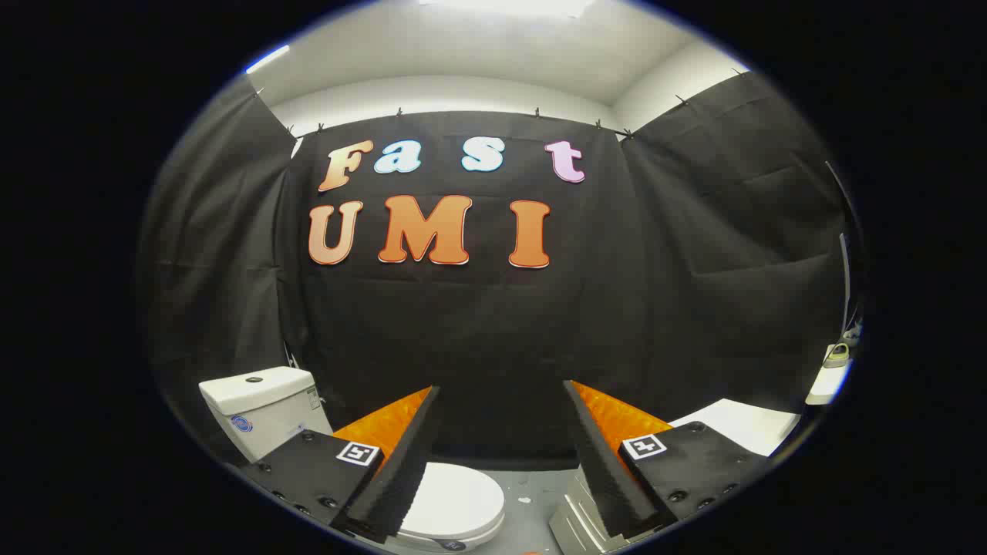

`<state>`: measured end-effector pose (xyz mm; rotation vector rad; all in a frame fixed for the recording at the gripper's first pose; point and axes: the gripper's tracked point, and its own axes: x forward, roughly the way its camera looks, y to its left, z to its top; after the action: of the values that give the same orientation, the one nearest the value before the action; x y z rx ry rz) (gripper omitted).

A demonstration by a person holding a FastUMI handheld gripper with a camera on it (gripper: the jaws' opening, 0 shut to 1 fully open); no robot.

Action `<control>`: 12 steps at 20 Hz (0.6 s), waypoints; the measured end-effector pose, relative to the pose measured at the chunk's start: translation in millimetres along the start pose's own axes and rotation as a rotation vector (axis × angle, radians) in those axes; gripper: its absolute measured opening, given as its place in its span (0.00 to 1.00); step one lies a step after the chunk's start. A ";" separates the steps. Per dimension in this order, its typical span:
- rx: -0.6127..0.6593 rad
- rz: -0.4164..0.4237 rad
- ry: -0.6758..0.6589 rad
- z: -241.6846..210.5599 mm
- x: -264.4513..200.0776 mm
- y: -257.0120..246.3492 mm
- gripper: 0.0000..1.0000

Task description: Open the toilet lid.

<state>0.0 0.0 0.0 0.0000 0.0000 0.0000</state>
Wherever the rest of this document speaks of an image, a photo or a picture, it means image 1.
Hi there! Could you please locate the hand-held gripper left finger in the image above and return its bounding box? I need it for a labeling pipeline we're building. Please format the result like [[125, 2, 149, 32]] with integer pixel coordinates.
[[231, 385, 442, 544]]

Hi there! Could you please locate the small white box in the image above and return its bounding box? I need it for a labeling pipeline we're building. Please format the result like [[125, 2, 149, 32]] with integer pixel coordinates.
[[806, 366, 851, 406]]

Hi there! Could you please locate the black backdrop cloth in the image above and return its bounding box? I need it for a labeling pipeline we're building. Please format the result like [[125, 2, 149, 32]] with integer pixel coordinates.
[[137, 71, 849, 465]]

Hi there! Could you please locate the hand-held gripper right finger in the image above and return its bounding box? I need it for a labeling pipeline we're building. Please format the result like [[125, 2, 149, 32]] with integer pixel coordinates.
[[563, 379, 772, 540]]

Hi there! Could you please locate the white toilet lid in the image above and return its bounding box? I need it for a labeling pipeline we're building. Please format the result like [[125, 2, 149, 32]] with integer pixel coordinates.
[[397, 461, 506, 540]]

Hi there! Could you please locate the white panelled cabinet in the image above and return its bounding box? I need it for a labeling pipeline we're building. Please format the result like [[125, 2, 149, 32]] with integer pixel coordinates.
[[549, 399, 803, 554]]

